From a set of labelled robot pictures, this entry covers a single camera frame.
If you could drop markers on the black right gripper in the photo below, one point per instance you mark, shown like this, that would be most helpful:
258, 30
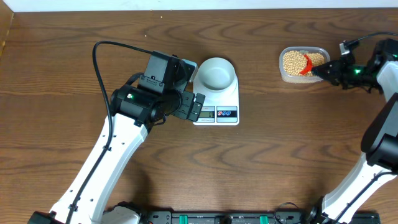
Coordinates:
336, 76

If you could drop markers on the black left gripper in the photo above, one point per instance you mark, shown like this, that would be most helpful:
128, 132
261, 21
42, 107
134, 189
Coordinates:
186, 98

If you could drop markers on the red plastic measuring scoop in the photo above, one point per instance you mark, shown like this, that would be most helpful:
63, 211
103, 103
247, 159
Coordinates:
308, 66

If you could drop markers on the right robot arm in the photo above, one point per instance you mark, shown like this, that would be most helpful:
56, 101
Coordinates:
377, 163

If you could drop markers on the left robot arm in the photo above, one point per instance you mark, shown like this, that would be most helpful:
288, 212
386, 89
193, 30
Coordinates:
144, 101

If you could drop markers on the white digital kitchen scale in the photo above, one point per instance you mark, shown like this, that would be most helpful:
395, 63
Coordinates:
220, 108

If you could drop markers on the grey round bowl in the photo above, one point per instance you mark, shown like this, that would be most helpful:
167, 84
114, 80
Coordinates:
216, 74

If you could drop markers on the yellow soybeans in container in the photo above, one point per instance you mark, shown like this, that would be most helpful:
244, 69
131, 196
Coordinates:
294, 62

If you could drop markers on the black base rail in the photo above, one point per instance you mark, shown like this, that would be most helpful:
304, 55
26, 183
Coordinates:
217, 217

